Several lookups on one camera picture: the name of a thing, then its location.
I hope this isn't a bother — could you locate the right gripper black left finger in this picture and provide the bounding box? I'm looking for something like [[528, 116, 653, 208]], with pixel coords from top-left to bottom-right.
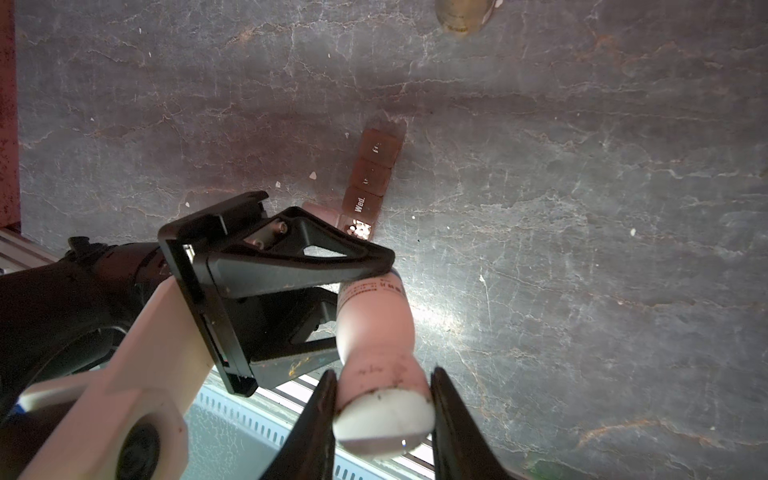
[[260, 370, 338, 480]]

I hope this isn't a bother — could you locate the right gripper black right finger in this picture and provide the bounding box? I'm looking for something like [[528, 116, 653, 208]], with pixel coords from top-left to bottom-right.
[[431, 367, 515, 480]]

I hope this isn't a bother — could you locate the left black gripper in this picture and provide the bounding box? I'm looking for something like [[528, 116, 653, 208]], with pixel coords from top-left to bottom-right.
[[158, 191, 395, 397]]

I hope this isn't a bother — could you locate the white pill bottle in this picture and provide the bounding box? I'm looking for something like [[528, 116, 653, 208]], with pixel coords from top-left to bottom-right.
[[332, 270, 436, 459]]

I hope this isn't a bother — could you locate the brown pill organizer strip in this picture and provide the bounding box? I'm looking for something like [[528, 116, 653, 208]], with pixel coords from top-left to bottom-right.
[[301, 114, 407, 241]]

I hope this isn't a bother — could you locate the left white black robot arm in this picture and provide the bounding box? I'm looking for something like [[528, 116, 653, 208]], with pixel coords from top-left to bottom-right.
[[1, 191, 395, 479]]

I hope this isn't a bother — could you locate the amber glass pill jar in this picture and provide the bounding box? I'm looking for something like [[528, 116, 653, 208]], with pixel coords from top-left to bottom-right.
[[435, 0, 497, 36]]

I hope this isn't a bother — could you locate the aluminium front rail frame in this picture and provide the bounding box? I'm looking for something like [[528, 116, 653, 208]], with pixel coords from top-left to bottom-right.
[[0, 228, 59, 275]]

